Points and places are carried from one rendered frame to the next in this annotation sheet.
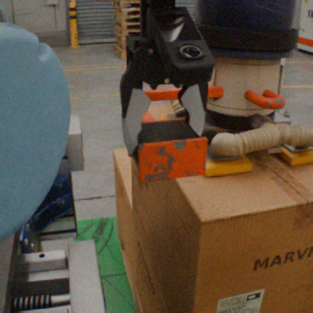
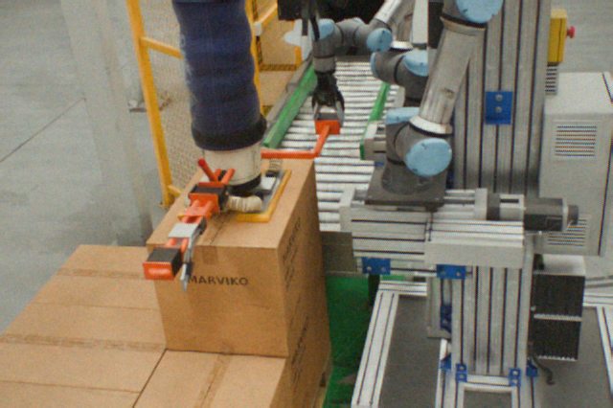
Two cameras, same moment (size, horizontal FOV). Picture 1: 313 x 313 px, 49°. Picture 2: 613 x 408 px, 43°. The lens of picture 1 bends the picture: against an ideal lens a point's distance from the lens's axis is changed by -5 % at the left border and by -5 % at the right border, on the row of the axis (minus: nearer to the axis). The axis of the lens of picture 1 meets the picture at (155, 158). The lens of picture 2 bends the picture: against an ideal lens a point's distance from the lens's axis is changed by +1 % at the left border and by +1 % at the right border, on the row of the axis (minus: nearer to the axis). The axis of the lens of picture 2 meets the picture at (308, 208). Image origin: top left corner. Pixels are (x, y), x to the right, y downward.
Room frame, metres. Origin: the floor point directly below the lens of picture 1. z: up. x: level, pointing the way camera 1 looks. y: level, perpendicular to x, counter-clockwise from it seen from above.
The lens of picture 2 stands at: (2.66, 1.05, 2.08)
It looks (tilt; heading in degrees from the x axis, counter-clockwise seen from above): 28 degrees down; 208
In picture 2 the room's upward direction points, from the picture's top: 5 degrees counter-clockwise
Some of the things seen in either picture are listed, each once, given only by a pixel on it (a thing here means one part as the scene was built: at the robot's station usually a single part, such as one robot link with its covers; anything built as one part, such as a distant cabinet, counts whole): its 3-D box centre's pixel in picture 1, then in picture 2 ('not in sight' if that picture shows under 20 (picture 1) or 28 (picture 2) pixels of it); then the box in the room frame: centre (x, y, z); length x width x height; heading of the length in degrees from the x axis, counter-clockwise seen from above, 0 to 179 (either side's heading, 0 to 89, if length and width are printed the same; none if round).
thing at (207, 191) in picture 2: not in sight; (208, 196); (1.03, -0.13, 1.07); 0.10 x 0.08 x 0.06; 104
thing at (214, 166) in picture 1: (199, 131); (264, 190); (0.77, -0.10, 0.97); 0.34 x 0.10 x 0.05; 14
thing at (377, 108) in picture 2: not in sight; (391, 91); (-1.13, -0.37, 0.60); 1.60 x 0.10 x 0.09; 13
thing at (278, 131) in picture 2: not in sight; (296, 91); (-1.00, -0.89, 0.60); 1.60 x 0.10 x 0.09; 13
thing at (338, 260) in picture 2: not in sight; (279, 256); (0.42, -0.28, 0.48); 0.70 x 0.03 x 0.15; 103
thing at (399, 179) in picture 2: not in sight; (406, 168); (0.72, 0.36, 1.09); 0.15 x 0.15 x 0.10
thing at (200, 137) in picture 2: (242, 33); (229, 125); (0.79, -0.19, 1.19); 0.23 x 0.23 x 0.04
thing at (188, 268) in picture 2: not in sight; (194, 251); (1.30, 0.00, 1.07); 0.31 x 0.03 x 0.05; 27
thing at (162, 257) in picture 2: not in sight; (163, 262); (1.37, -0.05, 1.07); 0.08 x 0.07 x 0.05; 14
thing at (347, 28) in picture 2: not in sight; (351, 33); (0.37, 0.06, 1.37); 0.11 x 0.11 x 0.08; 64
